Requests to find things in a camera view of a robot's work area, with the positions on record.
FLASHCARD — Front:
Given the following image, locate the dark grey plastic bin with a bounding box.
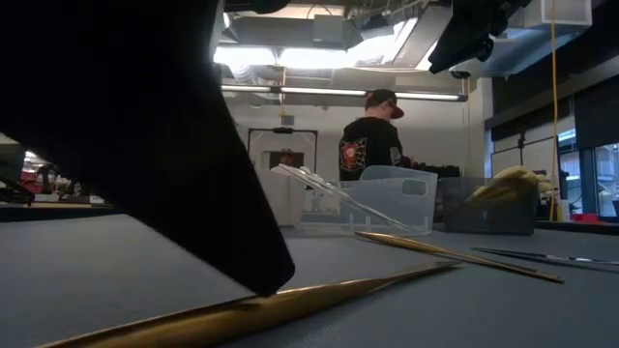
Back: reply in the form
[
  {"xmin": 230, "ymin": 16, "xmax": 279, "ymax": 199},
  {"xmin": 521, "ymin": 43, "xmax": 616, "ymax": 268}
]
[{"xmin": 437, "ymin": 176, "xmax": 541, "ymax": 237}]

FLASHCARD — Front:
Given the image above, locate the white ceiling box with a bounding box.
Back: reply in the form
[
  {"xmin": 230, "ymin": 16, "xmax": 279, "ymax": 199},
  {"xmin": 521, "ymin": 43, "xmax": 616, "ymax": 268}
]
[{"xmin": 540, "ymin": 0, "xmax": 594, "ymax": 27}]

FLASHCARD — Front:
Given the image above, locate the person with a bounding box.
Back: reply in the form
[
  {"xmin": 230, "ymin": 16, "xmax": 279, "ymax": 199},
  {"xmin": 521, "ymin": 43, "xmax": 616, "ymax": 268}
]
[
  {"xmin": 276, "ymin": 147, "xmax": 297, "ymax": 169},
  {"xmin": 338, "ymin": 88, "xmax": 412, "ymax": 183}
]

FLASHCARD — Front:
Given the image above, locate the yellow power cable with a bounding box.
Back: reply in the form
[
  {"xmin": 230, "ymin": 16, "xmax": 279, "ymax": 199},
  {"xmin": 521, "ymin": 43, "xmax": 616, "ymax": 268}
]
[{"xmin": 548, "ymin": 0, "xmax": 561, "ymax": 222}]

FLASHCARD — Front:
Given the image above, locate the clear plastic bin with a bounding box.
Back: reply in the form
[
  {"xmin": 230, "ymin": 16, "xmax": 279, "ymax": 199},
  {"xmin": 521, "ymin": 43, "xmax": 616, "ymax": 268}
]
[{"xmin": 294, "ymin": 164, "xmax": 439, "ymax": 237}]

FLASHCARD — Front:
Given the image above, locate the grey ventilation duct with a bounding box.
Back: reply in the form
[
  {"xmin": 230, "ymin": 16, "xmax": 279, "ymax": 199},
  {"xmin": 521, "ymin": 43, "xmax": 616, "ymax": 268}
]
[{"xmin": 220, "ymin": 13, "xmax": 364, "ymax": 52}]

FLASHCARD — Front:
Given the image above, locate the long ceiling light tube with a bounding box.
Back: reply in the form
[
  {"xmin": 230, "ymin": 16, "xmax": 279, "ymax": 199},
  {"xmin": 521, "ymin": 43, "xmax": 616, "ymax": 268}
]
[{"xmin": 221, "ymin": 84, "xmax": 469, "ymax": 103}]

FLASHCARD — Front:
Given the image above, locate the grey table mat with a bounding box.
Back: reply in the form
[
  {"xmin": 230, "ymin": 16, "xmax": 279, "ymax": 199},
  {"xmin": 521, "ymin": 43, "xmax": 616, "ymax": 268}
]
[{"xmin": 0, "ymin": 212, "xmax": 619, "ymax": 348}]

